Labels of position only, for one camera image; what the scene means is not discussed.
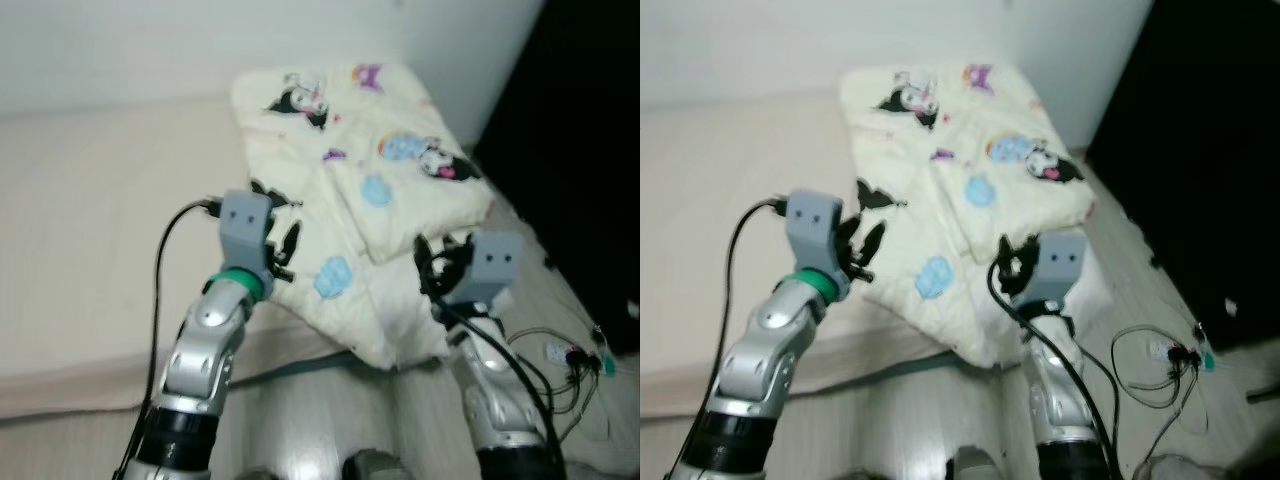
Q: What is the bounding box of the white power strip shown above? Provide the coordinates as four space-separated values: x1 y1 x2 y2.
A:
540 340 591 366
1148 340 1201 366

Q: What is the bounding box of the mattress with cream sheet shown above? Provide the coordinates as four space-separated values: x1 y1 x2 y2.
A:
0 95 501 421
640 95 1101 421

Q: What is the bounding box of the large black cabinet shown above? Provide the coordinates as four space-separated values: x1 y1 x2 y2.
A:
472 0 641 356
1085 0 1280 351

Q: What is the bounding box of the thin black floor cable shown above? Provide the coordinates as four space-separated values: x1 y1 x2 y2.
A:
1110 325 1216 411
505 325 611 416

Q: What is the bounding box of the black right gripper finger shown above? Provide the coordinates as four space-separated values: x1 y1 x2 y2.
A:
994 236 1019 293
414 236 441 297

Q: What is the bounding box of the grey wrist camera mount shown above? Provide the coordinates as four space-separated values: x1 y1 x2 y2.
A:
1020 232 1088 306
787 192 846 291
445 232 526 306
218 192 276 276

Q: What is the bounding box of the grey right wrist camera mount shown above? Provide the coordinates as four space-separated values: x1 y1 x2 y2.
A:
1020 232 1088 306
445 232 526 306

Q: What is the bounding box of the grey robot right leg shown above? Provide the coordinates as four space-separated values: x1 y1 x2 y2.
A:
950 448 1006 480
343 450 411 480

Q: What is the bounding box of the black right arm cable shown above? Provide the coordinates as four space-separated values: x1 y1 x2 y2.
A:
415 260 566 480
988 255 1121 480

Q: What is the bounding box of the cream cartoon print quilt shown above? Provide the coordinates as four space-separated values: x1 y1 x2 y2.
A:
838 62 1116 369
228 62 496 371

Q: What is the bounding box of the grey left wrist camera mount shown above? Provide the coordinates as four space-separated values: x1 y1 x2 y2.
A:
218 192 276 276
787 192 846 291

